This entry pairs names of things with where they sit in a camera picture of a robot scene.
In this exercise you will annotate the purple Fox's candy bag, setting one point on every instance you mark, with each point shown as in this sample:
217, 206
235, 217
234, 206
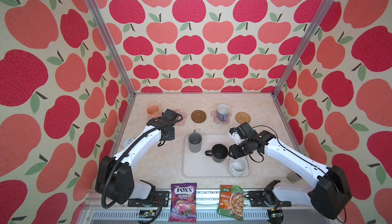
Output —
183, 203

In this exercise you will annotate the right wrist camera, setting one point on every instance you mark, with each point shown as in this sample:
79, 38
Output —
242, 131

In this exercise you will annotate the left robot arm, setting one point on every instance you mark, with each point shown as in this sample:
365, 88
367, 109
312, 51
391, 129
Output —
115, 181

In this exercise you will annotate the clear jar black lid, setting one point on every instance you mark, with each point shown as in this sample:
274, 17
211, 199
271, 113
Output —
293, 177

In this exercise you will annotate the left aluminium frame post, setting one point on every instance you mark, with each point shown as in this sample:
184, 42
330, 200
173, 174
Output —
109, 43

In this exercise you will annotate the translucent plastic tray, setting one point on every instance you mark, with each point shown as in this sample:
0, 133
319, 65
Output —
197, 165

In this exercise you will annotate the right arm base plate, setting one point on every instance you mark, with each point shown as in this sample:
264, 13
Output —
254, 198

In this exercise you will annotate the aluminium frame post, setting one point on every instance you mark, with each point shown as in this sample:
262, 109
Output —
310, 31
109, 43

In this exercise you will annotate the rattan woven round coaster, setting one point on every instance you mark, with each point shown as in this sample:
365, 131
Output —
242, 117

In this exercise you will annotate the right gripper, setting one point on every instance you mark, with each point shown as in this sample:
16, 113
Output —
234, 153

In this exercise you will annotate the grey mug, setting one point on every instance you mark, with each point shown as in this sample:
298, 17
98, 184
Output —
195, 142

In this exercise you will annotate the green snack bag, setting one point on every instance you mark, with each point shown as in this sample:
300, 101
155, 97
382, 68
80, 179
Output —
231, 202

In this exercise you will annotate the front aluminium frame rail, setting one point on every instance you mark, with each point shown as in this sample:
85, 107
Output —
206, 209

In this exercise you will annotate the right aluminium frame post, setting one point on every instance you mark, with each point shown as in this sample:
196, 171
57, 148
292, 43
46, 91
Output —
310, 31

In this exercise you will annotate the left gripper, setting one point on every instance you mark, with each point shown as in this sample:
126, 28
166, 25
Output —
172, 136

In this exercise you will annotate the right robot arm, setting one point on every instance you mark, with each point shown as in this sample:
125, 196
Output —
327, 191

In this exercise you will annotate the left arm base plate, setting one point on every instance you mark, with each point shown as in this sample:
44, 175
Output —
154, 199

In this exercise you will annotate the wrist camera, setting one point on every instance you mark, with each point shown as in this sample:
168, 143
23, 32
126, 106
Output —
242, 131
169, 116

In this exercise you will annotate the orange mug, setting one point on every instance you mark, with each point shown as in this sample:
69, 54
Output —
153, 111

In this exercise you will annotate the black mug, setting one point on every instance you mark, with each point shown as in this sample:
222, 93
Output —
219, 153

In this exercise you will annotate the brown wooden round coaster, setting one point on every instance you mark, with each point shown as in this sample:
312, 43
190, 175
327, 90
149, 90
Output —
198, 116

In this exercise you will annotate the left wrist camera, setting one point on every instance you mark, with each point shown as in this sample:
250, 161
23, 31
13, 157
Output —
169, 116

